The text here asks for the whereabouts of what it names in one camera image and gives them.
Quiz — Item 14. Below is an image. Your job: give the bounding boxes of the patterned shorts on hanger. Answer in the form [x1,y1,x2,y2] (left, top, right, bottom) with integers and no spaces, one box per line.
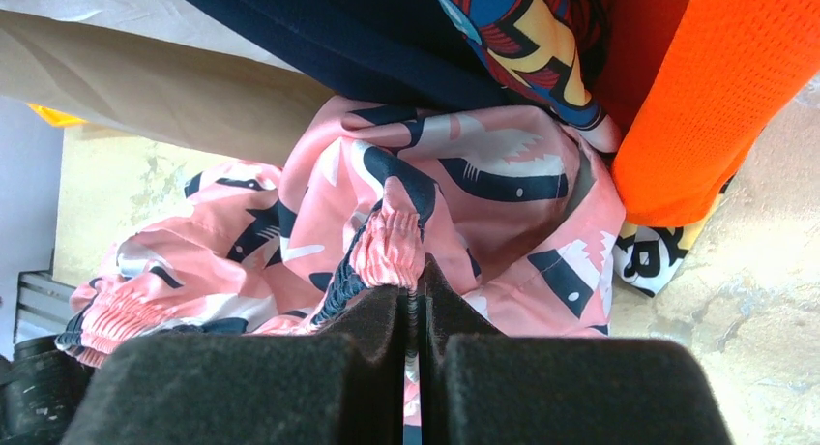
[423,0,735,299]

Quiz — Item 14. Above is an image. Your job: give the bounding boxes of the pink shark print shorts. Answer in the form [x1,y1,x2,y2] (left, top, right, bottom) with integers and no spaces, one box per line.
[57,99,624,443]

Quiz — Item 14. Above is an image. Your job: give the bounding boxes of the navy shorts on hanger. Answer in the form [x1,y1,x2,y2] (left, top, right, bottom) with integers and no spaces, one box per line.
[185,0,512,110]

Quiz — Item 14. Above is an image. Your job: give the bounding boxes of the orange shorts on hanger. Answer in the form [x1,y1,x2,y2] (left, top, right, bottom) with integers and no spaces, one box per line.
[593,0,819,227]

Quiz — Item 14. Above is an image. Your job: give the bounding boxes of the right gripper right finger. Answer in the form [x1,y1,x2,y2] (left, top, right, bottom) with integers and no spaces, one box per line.
[419,258,731,444]

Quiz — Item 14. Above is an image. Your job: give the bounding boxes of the yellow plastic bin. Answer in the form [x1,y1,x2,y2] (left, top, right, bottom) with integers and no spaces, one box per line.
[27,104,86,128]

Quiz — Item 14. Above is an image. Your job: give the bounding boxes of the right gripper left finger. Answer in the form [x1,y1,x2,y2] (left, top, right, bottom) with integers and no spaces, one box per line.
[64,287,406,444]

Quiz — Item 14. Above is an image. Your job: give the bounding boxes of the white shorts on hanger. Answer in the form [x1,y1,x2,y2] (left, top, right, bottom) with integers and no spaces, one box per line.
[1,0,296,72]

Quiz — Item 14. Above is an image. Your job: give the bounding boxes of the beige shorts on hanger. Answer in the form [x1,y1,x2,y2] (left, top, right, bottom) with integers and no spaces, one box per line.
[1,12,333,164]

